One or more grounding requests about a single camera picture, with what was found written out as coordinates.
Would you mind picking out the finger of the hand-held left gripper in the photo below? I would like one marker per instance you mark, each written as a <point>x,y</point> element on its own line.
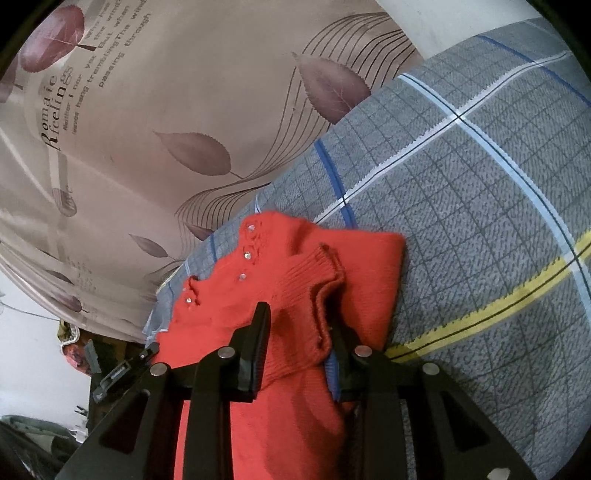
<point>150,353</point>
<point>113,381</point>

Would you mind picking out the person with headset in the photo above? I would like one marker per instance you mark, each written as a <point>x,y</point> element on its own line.
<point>99,415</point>

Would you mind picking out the beige leaf print curtain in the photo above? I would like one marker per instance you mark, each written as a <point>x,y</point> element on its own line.
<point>152,152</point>

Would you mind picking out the colourful patterned cloth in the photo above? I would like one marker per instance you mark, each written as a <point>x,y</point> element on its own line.
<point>71,348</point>

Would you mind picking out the dark green cloth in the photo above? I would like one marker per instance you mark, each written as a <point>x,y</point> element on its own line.
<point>32,443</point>

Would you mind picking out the grey plaid bed sheet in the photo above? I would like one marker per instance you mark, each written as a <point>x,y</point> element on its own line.
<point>461,221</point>

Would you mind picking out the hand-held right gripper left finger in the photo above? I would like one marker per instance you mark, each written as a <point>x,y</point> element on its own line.
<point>253,364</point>

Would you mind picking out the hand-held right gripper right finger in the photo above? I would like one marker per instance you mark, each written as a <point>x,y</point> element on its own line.
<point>333,376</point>

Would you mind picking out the red knit sweater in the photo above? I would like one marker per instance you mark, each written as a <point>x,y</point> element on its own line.
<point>277,295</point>

